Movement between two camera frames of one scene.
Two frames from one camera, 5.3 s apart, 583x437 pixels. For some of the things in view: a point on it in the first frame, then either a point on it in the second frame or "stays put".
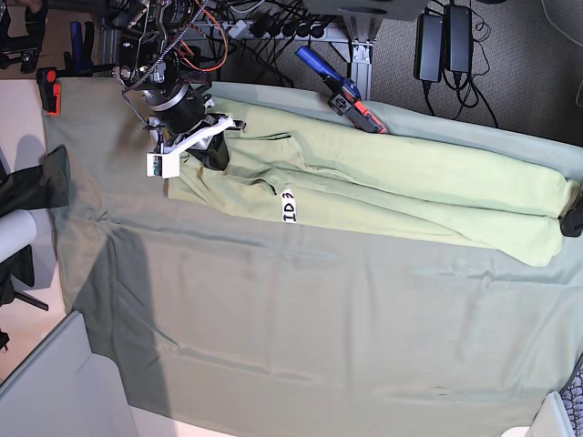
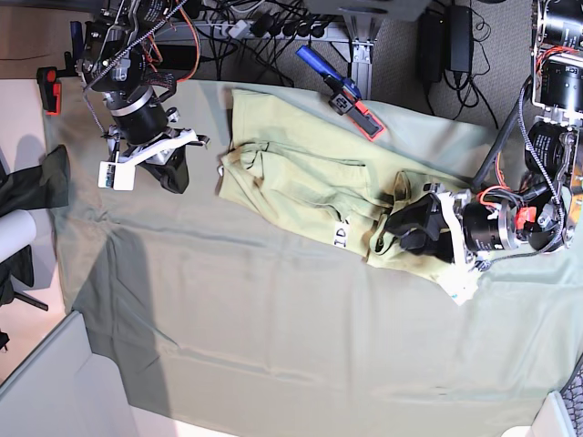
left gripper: (199, 134) -> (169, 148)
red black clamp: (50, 90) stays put
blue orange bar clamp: (345, 100) stays put
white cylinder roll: (17, 230) stays put
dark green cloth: (44, 187) stays put
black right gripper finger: (571, 220) -> (439, 212)
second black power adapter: (457, 38) stays put
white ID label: (288, 201) -> (341, 236)
